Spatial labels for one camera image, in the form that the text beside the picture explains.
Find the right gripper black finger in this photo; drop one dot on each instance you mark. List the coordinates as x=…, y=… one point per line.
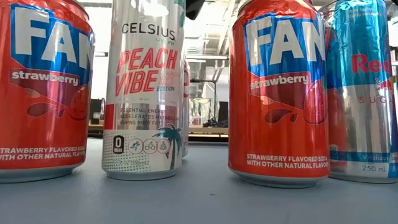
x=194, y=7

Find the white Celsius peach can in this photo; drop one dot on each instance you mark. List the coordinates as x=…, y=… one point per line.
x=186, y=109
x=143, y=93

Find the red Fanta strawberry can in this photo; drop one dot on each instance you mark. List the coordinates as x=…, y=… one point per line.
x=280, y=133
x=46, y=124

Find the blue silver Red Bull can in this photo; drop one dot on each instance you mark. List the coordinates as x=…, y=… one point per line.
x=367, y=124

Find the clear plastic bag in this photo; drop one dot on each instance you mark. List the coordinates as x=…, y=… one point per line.
x=200, y=110

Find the black computer monitor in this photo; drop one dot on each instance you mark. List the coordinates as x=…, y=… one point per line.
x=223, y=112
x=94, y=111

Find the black device with green light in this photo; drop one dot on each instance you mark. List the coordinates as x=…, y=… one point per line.
x=214, y=123

